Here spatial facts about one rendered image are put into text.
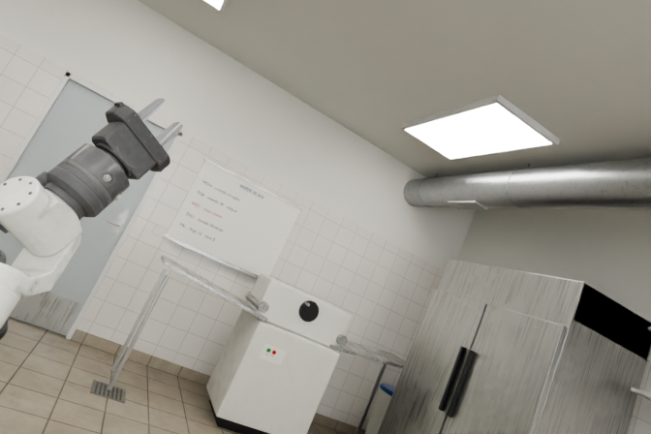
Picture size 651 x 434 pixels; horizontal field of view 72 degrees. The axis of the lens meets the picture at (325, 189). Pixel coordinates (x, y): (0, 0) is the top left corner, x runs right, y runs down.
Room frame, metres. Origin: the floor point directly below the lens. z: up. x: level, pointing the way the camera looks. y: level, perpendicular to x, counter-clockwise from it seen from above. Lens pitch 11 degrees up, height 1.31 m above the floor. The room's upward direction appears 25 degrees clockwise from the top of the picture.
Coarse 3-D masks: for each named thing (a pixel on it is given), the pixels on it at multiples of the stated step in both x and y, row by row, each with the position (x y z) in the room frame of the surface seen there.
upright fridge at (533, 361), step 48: (480, 288) 3.68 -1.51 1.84; (528, 288) 3.24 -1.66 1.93; (576, 288) 2.89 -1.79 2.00; (432, 336) 3.94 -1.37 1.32; (480, 336) 3.45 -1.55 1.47; (528, 336) 3.06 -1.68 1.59; (576, 336) 2.89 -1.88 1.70; (624, 336) 3.03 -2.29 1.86; (432, 384) 3.75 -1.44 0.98; (480, 384) 3.30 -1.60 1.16; (528, 384) 2.95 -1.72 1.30; (576, 384) 2.93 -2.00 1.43; (624, 384) 3.08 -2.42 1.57; (384, 432) 4.08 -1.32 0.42; (432, 432) 3.57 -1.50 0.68; (480, 432) 3.17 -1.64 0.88; (528, 432) 2.85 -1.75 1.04; (576, 432) 2.97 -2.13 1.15; (624, 432) 3.12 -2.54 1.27
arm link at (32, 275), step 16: (32, 256) 0.66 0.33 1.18; (48, 256) 0.66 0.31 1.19; (64, 256) 0.66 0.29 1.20; (0, 272) 0.57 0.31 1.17; (16, 272) 0.59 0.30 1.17; (32, 272) 0.63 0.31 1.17; (48, 272) 0.64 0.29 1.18; (16, 288) 0.59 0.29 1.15; (32, 288) 0.61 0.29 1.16; (48, 288) 0.64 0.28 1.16
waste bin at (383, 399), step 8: (384, 384) 5.03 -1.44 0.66; (384, 392) 4.82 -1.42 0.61; (392, 392) 4.74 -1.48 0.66; (376, 400) 4.93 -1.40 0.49; (384, 400) 4.79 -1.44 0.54; (376, 408) 4.87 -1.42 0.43; (384, 408) 4.77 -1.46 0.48; (376, 416) 4.83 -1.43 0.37; (384, 416) 4.75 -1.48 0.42; (368, 424) 4.93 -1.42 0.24; (376, 424) 4.80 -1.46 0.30; (368, 432) 4.87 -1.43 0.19; (376, 432) 4.77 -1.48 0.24
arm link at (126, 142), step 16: (112, 112) 0.66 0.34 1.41; (128, 112) 0.66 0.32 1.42; (112, 128) 0.66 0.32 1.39; (128, 128) 0.67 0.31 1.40; (144, 128) 0.68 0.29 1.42; (96, 144) 0.69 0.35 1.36; (112, 144) 0.66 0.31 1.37; (128, 144) 0.67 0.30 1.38; (144, 144) 0.69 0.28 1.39; (160, 144) 0.71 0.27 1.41; (64, 160) 0.64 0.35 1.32; (80, 160) 0.64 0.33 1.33; (96, 160) 0.64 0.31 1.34; (112, 160) 0.65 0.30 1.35; (128, 160) 0.68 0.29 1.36; (144, 160) 0.70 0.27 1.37; (160, 160) 0.71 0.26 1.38; (96, 176) 0.64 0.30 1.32; (112, 176) 0.65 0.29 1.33; (128, 176) 0.70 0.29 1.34; (112, 192) 0.66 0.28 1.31
